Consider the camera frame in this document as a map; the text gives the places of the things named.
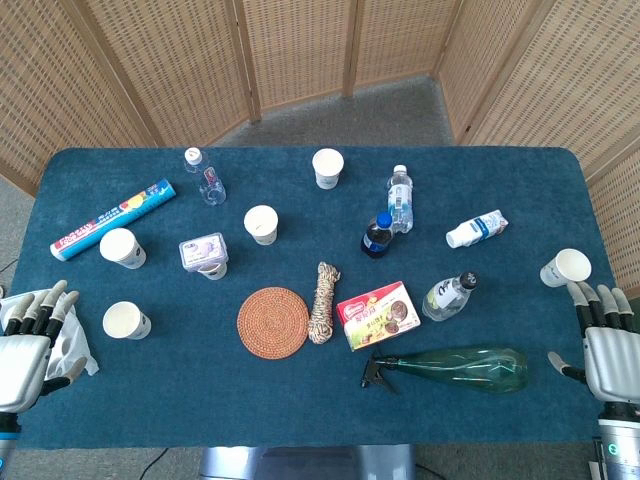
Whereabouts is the grey robot torso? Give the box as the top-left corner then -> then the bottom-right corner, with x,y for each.
199,443 -> 417,480

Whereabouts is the white paper cup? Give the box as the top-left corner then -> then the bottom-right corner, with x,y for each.
539,248 -> 593,290

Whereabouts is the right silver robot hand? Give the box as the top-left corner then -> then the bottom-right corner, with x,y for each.
547,281 -> 640,404

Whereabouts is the white milk bottle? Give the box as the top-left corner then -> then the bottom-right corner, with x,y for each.
445,209 -> 510,250

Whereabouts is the paper cup pale flower print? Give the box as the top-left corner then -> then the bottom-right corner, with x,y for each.
311,148 -> 346,191

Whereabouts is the clear lime soda bottle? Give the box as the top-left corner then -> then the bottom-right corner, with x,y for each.
421,271 -> 479,323

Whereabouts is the blue tablecloth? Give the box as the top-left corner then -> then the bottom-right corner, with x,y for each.
9,145 -> 617,450

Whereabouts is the paper cup flower leaf print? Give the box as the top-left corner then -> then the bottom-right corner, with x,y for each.
197,261 -> 229,281

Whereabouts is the cola bottle blue cap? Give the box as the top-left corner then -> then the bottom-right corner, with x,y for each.
360,211 -> 397,260

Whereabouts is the bamboo folding screen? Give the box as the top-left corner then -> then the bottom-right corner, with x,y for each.
0,0 -> 640,300

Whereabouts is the round woven rattan coaster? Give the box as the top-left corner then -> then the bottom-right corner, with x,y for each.
236,285 -> 311,360

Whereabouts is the blue cling film box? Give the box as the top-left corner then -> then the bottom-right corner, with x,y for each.
49,180 -> 177,262

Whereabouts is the purple lidded plastic box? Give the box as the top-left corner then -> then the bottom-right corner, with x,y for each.
178,231 -> 231,274

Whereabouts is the red green biscuit box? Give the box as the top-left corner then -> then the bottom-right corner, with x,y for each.
335,280 -> 422,353

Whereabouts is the coiled braided rope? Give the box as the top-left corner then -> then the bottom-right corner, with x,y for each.
306,260 -> 343,346

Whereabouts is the clear bottle purple label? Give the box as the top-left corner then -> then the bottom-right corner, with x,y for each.
183,146 -> 228,208

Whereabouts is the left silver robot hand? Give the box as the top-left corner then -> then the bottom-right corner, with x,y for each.
0,279 -> 87,414

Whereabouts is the green spray bottle black trigger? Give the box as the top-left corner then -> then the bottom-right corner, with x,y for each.
360,346 -> 530,397

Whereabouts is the clear water bottle blue label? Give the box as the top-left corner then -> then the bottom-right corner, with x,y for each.
386,164 -> 416,235

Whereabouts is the paper cup green flower print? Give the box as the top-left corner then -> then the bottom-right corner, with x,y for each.
243,204 -> 279,246

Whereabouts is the paper cup blue flower print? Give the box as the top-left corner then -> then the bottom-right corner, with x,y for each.
98,227 -> 148,271
102,300 -> 152,341

